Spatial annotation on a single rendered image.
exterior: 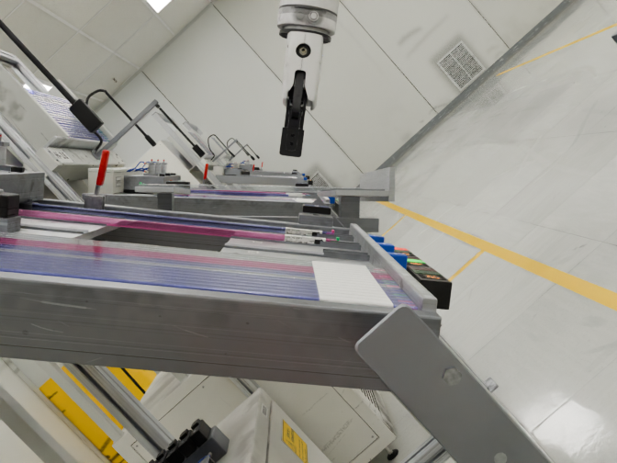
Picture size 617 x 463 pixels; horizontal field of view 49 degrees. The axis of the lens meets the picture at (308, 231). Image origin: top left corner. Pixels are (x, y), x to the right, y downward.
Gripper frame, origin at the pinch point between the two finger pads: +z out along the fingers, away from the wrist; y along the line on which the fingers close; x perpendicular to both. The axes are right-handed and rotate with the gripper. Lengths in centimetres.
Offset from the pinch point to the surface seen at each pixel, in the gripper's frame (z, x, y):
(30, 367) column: 138, 133, 285
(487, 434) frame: 20, -16, -53
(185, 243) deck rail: 19.3, 16.2, 19.1
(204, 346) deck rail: 18, 5, -49
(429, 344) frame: 14, -11, -53
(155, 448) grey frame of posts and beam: 58, 18, 21
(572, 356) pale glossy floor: 44, -81, 75
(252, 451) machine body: 44.0, 0.1, -6.7
